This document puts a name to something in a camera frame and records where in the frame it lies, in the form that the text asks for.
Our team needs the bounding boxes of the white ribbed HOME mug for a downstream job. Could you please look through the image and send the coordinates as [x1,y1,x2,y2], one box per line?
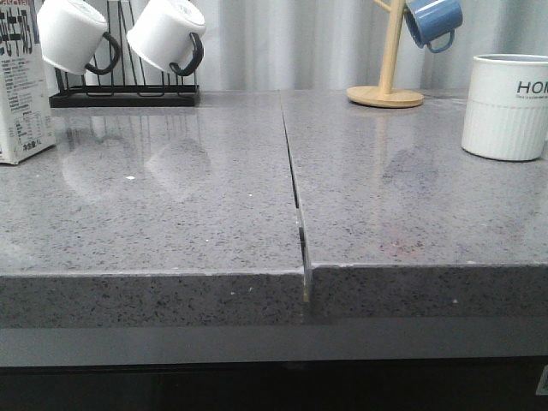
[462,54,547,162]

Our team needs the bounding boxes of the white milk carton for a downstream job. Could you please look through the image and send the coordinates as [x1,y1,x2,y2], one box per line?
[1,1,56,165]

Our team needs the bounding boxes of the wooden mug tree stand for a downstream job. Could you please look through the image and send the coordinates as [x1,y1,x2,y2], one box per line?
[346,0,424,109]

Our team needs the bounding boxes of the right white hanging mug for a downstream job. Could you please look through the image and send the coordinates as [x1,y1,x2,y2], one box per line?
[127,0,206,77]

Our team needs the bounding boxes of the white hanging mug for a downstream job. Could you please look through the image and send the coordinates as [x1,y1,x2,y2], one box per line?
[37,0,121,75]
[127,0,206,77]

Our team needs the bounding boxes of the blue enamel mug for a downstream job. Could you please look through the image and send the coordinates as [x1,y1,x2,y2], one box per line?
[403,0,463,54]

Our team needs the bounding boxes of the left white hanging mug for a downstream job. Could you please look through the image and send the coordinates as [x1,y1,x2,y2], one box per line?
[37,0,121,75]

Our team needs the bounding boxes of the black wire mug rack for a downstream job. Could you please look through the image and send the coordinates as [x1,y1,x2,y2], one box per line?
[50,1,200,108]

